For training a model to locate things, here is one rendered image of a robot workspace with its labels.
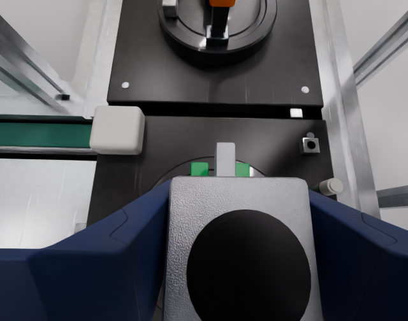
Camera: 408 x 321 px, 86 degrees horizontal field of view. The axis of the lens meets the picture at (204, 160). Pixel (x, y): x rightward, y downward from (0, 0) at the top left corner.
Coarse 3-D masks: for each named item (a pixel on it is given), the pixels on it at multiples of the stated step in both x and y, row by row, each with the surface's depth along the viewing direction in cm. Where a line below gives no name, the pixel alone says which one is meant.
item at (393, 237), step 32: (320, 224) 7; (352, 224) 6; (384, 224) 6; (320, 256) 7; (352, 256) 5; (384, 256) 5; (320, 288) 7; (352, 288) 5; (384, 288) 5; (352, 320) 5; (384, 320) 5
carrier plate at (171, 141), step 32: (160, 128) 23; (192, 128) 23; (224, 128) 23; (256, 128) 23; (288, 128) 23; (320, 128) 23; (96, 160) 22; (128, 160) 22; (160, 160) 22; (256, 160) 22; (288, 160) 22; (320, 160) 22; (96, 192) 21; (128, 192) 21; (160, 320) 18
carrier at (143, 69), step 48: (144, 0) 28; (192, 0) 25; (240, 0) 25; (288, 0) 28; (144, 48) 26; (192, 48) 23; (240, 48) 23; (288, 48) 26; (144, 96) 24; (192, 96) 24; (240, 96) 24; (288, 96) 24
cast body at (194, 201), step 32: (224, 160) 11; (192, 192) 7; (224, 192) 7; (256, 192) 7; (288, 192) 7; (192, 224) 6; (224, 224) 5; (256, 224) 5; (288, 224) 6; (192, 256) 5; (224, 256) 5; (256, 256) 5; (288, 256) 5; (192, 288) 5; (224, 288) 5; (256, 288) 5; (288, 288) 5; (192, 320) 6; (224, 320) 5; (256, 320) 5; (288, 320) 5; (320, 320) 6
